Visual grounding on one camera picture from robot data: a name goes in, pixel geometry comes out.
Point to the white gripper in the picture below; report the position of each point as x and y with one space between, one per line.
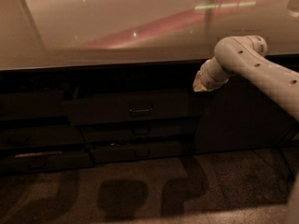
205 77

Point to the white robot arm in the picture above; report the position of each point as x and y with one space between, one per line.
244 56

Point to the dark cabinet door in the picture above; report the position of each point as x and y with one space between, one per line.
241 117

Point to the top drawer metal handle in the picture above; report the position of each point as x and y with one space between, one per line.
140 110

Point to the dark cabinet frame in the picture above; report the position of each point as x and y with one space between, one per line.
79 82

